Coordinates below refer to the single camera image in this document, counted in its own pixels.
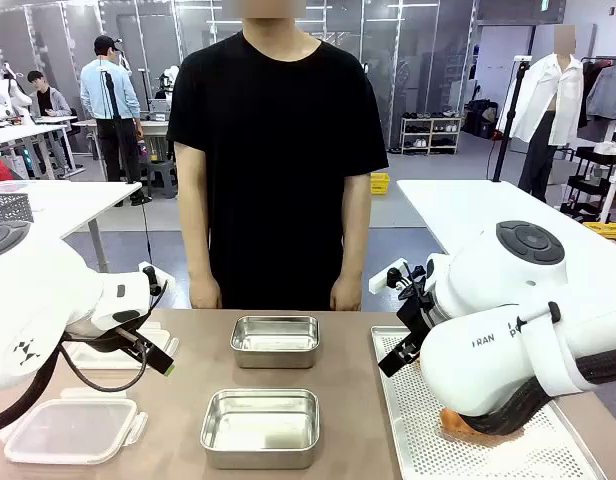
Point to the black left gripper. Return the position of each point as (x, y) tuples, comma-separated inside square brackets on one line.
[(100, 342)]

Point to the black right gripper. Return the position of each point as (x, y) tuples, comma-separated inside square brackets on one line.
[(419, 317)]

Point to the golden brown croissant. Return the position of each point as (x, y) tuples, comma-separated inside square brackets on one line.
[(415, 358), (453, 422)]

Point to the clear plastic clip lid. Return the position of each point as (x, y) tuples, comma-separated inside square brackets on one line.
[(103, 359), (73, 430)]

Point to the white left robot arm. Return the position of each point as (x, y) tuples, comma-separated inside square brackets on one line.
[(38, 300)]

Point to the person's right forearm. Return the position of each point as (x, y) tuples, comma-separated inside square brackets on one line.
[(198, 240)]

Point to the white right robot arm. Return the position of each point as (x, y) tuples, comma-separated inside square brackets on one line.
[(488, 350)]

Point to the person's left forearm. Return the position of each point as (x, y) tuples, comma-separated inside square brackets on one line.
[(355, 240)]

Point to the rectangular stainless steel container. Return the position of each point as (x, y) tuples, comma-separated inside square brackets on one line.
[(260, 430), (275, 340)]

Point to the person's left hand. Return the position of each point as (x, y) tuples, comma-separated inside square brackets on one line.
[(346, 295)]

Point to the person's right hand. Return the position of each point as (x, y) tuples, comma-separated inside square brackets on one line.
[(205, 294)]

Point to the perforated metal baking tray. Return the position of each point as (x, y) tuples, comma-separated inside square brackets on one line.
[(428, 440)]

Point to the large white side table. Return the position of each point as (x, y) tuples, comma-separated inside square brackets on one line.
[(463, 210)]

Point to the yellow plastic crate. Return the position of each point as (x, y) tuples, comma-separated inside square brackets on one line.
[(380, 183)]

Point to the white table with mesh basket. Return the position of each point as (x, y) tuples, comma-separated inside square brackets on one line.
[(78, 200)]

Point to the small grey plastic stool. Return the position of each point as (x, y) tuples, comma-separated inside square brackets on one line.
[(162, 177)]

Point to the grey mesh basket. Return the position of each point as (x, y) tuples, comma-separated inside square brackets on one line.
[(8, 207)]

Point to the white shoe rack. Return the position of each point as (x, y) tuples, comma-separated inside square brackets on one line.
[(430, 135)]

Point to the person in black t-shirt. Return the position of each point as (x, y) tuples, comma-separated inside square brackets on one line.
[(278, 150)]

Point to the black rolling cart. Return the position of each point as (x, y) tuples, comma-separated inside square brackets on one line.
[(588, 185)]

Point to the white background desk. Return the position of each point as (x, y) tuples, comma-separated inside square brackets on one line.
[(23, 132)]

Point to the man in light blue shirt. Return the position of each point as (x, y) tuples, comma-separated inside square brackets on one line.
[(108, 100)]

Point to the black tripod stand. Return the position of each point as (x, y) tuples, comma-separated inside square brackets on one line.
[(508, 115)]

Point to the seated man in grey hoodie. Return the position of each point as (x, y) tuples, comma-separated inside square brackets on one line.
[(50, 102)]

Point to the mannequin in white shirt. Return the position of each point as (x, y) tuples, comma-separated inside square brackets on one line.
[(548, 100)]

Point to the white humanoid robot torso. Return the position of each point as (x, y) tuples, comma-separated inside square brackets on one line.
[(13, 97)]

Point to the clothes rack with garments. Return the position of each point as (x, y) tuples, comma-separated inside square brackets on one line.
[(605, 90)]

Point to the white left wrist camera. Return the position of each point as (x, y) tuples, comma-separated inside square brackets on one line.
[(165, 285)]

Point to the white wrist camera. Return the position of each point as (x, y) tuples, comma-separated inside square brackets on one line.
[(165, 285), (380, 282)]

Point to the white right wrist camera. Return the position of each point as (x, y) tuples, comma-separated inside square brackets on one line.
[(380, 282)]

